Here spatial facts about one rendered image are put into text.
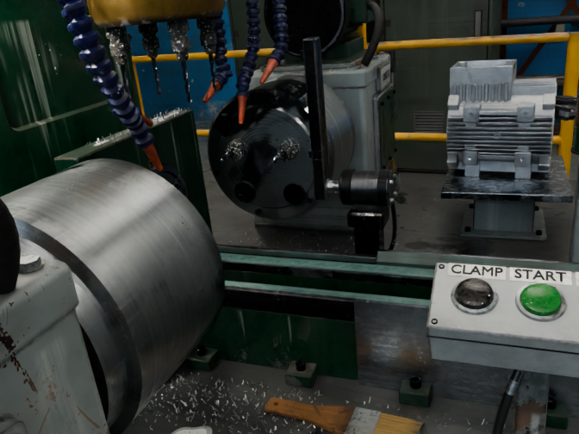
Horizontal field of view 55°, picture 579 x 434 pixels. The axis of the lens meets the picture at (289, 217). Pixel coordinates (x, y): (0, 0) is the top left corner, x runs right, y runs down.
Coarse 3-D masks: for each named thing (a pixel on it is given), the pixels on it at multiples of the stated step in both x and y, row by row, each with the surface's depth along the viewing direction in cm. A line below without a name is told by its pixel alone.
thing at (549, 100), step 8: (456, 96) 114; (544, 96) 107; (552, 96) 106; (448, 104) 114; (456, 104) 113; (544, 104) 106; (552, 104) 106; (448, 160) 118; (456, 160) 117; (544, 160) 111; (544, 168) 111
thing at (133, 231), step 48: (48, 192) 51; (96, 192) 52; (144, 192) 55; (48, 240) 45; (96, 240) 47; (144, 240) 51; (192, 240) 56; (96, 288) 45; (144, 288) 49; (192, 288) 55; (96, 336) 44; (144, 336) 48; (192, 336) 56; (96, 384) 46; (144, 384) 49
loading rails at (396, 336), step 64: (256, 256) 92; (320, 256) 88; (384, 256) 85; (448, 256) 82; (256, 320) 81; (320, 320) 77; (384, 320) 72; (384, 384) 76; (448, 384) 73; (576, 384) 66
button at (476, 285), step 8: (464, 280) 47; (472, 280) 46; (480, 280) 46; (456, 288) 46; (464, 288) 46; (472, 288) 46; (480, 288) 46; (488, 288) 45; (456, 296) 46; (464, 296) 45; (472, 296) 45; (480, 296) 45; (488, 296) 45; (464, 304) 45; (472, 304) 45; (480, 304) 45; (488, 304) 45
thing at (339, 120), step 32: (256, 96) 98; (288, 96) 96; (224, 128) 102; (256, 128) 100; (288, 128) 98; (352, 128) 110; (224, 160) 96; (256, 160) 102; (288, 160) 97; (224, 192) 108; (256, 192) 105; (288, 192) 102
